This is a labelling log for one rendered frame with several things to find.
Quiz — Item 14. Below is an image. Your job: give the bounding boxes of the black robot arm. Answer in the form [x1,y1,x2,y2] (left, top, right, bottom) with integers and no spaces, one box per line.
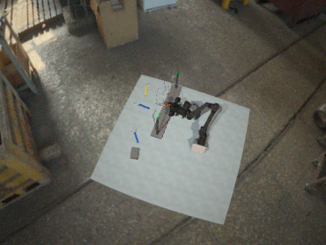
[169,101,219,145]

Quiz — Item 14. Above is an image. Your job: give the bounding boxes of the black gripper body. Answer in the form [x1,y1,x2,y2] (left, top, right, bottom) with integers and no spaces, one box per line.
[169,97,181,116]

